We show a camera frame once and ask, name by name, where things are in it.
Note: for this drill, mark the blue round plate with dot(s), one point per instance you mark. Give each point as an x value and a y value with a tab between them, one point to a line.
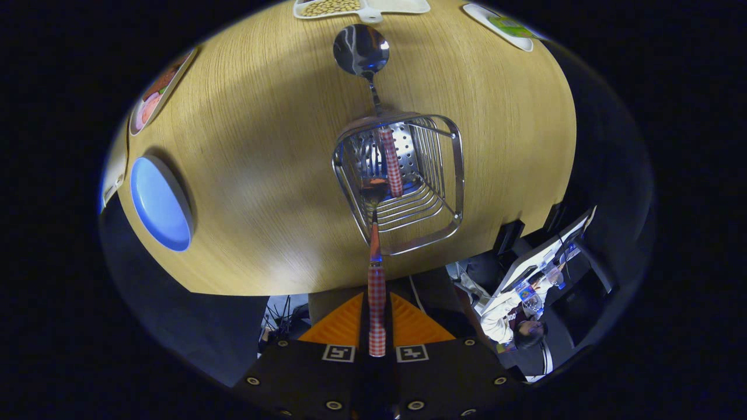
160	204

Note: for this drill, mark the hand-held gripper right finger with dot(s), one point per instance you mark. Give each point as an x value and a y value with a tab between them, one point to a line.
455	373

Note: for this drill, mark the beige food plate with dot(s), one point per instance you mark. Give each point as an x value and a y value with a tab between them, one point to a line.
177	77

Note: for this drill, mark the grey office desk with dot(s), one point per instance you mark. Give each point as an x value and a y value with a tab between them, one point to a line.
543	254

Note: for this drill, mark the small white saucer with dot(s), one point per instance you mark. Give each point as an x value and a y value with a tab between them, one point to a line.
484	17

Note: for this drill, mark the salmon pink ham slice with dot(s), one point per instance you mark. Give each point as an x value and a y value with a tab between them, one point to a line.
150	108

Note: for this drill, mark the black table bracket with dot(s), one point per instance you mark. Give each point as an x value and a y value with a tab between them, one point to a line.
555	216
508	236

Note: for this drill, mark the pale pink ham slice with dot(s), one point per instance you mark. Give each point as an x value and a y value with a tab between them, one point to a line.
139	119

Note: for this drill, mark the white sectioned dish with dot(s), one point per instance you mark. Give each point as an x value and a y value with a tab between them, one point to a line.
402	6

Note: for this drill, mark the white toaster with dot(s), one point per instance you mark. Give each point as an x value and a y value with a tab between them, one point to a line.
115	169

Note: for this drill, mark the brown meat steak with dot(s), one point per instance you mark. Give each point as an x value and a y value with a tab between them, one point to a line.
166	79

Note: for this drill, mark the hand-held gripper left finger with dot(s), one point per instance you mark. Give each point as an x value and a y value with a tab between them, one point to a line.
303	373

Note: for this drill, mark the yellow beans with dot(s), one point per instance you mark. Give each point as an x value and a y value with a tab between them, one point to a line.
330	7

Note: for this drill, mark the green label bottle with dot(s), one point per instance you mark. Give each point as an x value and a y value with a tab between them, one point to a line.
508	26

